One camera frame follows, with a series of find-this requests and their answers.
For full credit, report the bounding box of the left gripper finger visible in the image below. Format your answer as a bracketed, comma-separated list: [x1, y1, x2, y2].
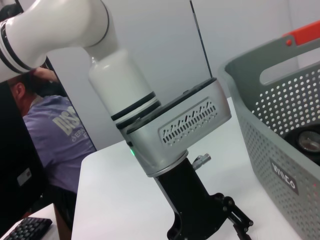
[223, 197, 255, 240]

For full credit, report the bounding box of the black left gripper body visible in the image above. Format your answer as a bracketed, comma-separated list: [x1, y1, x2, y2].
[154, 157, 235, 240]

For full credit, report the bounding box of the glass teacup black sleeve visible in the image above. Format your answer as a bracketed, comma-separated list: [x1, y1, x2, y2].
[284, 126, 320, 163]

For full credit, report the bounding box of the grey perforated storage bin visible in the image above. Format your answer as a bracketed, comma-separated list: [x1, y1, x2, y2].
[217, 37, 320, 240]

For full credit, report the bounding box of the white side desk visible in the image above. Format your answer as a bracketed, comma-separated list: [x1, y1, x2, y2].
[0, 202, 60, 240]

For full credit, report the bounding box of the person in purple shirt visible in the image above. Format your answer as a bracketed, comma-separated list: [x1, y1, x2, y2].
[9, 67, 98, 196]

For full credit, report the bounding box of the black keyboard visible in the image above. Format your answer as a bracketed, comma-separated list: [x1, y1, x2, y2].
[0, 216, 53, 240]

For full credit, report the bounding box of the black computer tower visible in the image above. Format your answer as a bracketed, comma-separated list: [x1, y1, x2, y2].
[0, 79, 49, 236]

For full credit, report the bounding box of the left gripper cable with plug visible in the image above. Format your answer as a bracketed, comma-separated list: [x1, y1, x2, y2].
[192, 153, 212, 170]

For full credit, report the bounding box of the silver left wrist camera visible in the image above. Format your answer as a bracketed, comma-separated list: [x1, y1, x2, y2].
[125, 77, 232, 173]

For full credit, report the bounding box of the orange bin handle clip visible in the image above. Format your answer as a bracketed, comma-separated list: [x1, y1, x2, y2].
[282, 21, 320, 47]

